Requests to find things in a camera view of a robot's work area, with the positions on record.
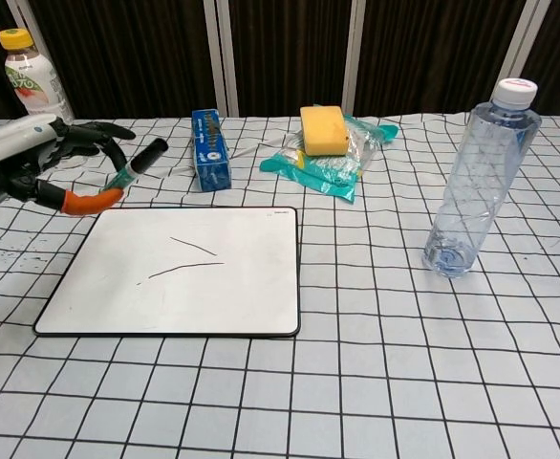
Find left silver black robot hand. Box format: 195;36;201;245
0;113;138;220

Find white green marker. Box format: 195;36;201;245
103;138;169;192

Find white drawing board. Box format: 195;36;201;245
32;206;303;339

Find white drink bottle, yellow cap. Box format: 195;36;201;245
0;28;75;121

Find dark folding screen, white frames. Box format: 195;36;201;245
0;0;560;121

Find blue rectangular cardboard box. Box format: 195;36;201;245
191;108;234;193

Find yellow sponge block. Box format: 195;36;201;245
299;105;351;158

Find teal clear plastic package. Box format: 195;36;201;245
259;102;399;202

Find white black-grid tablecloth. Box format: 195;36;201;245
0;112;560;459

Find clear water bottle, white cap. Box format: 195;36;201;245
421;77;543;279

